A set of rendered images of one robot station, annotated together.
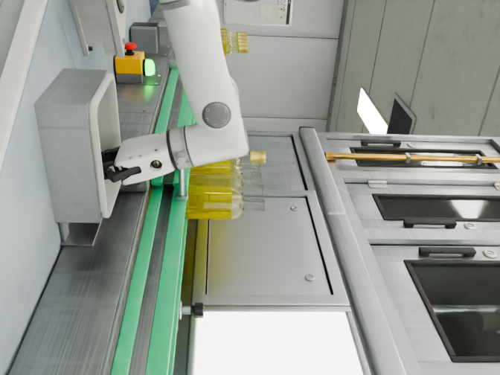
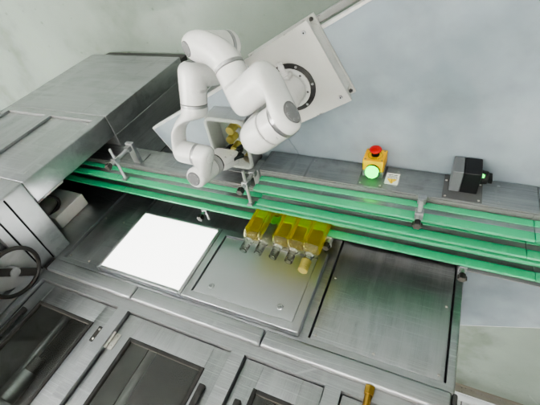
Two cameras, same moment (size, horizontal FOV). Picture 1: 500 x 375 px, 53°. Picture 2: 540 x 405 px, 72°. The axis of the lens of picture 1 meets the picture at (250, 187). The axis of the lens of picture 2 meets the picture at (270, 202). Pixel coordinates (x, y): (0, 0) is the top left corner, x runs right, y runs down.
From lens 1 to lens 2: 177 cm
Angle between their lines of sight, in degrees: 91
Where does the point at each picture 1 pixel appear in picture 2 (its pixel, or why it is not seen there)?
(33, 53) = (218, 91)
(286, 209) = (281, 300)
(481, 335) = (128, 370)
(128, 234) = (226, 179)
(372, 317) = (168, 302)
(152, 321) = (179, 186)
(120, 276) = not seen: hidden behind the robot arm
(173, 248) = (213, 195)
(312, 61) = not seen: outside the picture
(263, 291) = (214, 259)
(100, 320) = (183, 170)
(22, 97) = not seen: hidden behind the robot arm
